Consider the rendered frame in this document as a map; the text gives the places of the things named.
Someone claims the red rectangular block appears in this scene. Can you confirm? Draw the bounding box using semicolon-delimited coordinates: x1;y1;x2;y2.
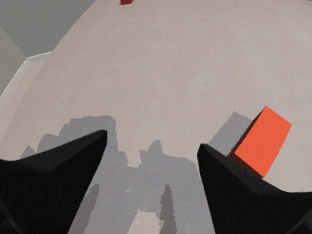
120;0;132;5

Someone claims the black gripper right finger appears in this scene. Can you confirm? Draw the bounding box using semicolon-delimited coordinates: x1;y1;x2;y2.
196;144;312;234

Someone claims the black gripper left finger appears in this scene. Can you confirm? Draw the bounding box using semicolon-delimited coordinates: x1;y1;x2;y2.
0;129;108;234

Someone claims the orange flat bar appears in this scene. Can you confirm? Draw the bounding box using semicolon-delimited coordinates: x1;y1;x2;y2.
227;106;292;178

